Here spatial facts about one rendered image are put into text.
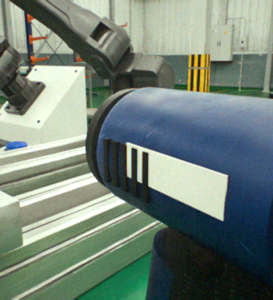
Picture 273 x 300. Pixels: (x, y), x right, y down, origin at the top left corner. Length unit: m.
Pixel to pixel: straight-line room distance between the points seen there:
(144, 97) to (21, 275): 0.21
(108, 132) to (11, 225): 0.16
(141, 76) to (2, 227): 0.42
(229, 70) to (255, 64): 0.87
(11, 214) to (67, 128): 0.72
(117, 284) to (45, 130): 0.62
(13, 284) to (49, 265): 0.03
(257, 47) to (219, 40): 1.22
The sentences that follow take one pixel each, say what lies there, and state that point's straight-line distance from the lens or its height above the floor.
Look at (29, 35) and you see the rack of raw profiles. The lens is 9.48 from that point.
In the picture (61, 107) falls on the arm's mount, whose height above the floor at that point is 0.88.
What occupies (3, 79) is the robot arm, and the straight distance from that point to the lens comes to 0.97.
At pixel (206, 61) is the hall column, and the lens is 7.04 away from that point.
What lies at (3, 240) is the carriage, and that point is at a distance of 0.29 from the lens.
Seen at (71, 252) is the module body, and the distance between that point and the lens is 0.35.
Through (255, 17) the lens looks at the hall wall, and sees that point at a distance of 12.05.
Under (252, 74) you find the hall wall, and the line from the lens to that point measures 11.98.
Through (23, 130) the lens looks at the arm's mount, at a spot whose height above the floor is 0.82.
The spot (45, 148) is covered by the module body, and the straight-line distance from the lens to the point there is 0.61.
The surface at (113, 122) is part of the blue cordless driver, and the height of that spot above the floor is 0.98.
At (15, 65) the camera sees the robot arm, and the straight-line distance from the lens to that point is 0.98.
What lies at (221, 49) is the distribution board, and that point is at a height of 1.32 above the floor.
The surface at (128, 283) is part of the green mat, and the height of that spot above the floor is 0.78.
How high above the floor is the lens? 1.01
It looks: 15 degrees down
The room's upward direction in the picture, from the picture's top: straight up
